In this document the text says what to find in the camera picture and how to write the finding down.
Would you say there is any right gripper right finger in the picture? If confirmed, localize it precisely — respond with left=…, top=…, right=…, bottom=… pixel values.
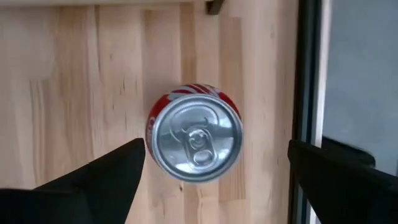
left=287, top=136, right=398, bottom=224

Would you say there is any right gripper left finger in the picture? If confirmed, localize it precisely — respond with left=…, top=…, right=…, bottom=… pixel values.
left=34, top=138, right=146, bottom=224

